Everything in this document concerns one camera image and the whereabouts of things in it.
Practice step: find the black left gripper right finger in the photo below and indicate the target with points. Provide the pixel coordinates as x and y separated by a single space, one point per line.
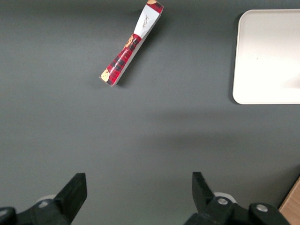
211 211

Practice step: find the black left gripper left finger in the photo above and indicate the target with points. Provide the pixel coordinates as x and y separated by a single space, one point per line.
68 199

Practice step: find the red plaid cookie box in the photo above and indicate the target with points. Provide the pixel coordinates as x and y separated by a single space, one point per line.
117 68

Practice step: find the beige plastic tray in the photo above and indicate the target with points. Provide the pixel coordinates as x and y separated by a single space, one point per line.
264 58

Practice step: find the wooden two-drawer cabinet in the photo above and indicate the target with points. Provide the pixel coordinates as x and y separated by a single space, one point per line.
293 206

